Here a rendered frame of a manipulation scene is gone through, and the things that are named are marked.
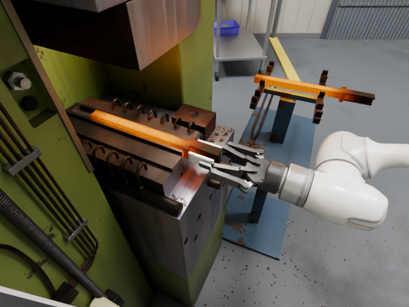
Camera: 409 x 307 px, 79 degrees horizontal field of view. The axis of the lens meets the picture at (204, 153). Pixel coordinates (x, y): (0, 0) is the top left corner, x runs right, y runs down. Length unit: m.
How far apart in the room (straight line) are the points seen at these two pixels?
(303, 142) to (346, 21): 3.42
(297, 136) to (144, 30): 0.90
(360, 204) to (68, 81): 0.89
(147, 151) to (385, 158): 0.57
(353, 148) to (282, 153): 0.45
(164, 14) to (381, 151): 0.55
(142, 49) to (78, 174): 0.31
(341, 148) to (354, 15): 3.86
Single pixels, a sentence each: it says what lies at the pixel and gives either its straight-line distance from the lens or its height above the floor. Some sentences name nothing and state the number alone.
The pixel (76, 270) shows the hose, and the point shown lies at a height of 0.84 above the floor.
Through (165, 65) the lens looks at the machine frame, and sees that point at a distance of 0.86.
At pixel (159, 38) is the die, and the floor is 1.30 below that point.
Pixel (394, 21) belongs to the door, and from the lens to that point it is 4.80.
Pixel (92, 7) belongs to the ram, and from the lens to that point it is 0.35.
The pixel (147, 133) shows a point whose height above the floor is 1.01.
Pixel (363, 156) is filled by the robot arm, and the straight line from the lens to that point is 0.68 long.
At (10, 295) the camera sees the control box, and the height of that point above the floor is 1.18.
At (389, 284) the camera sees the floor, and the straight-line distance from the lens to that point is 1.82.
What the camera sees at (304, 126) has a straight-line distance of 1.25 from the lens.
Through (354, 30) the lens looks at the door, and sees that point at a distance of 4.57.
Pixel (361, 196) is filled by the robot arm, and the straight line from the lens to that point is 0.59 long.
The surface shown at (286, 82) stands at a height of 0.99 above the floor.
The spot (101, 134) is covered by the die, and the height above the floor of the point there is 0.99.
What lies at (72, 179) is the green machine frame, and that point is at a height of 1.05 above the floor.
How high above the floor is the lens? 1.46
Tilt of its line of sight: 46 degrees down
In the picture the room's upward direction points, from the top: straight up
